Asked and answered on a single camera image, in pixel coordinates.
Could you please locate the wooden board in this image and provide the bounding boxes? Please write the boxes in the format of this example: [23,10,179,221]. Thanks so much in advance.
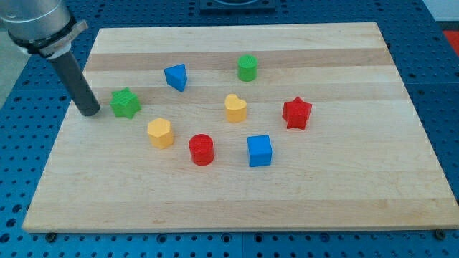
[22,22,458,233]

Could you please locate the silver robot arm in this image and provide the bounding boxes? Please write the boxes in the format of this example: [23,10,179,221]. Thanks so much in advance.
[1,0,88,59]

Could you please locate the green cylinder block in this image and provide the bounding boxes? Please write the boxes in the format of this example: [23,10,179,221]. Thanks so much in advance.
[237,54,258,82]

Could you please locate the yellow heart block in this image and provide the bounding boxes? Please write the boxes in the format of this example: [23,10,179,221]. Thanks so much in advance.
[224,94,247,123]

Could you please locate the blue cube block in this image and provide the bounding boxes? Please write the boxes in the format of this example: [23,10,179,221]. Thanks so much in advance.
[247,135,273,167]

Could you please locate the green star block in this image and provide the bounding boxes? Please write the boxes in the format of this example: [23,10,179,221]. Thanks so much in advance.
[110,87,141,119]

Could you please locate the yellow hexagon block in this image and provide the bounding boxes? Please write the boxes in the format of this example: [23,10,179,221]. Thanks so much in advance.
[147,118,174,149]

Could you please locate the red cylinder block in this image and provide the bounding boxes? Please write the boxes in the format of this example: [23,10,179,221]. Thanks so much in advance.
[189,134,214,166]

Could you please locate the blue triangle block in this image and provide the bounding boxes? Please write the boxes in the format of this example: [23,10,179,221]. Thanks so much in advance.
[164,64,187,92]

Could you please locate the red star block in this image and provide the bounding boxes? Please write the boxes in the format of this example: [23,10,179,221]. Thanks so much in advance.
[282,97,313,130]

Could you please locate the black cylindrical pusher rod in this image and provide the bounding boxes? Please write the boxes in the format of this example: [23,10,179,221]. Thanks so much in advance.
[48,51,100,116]

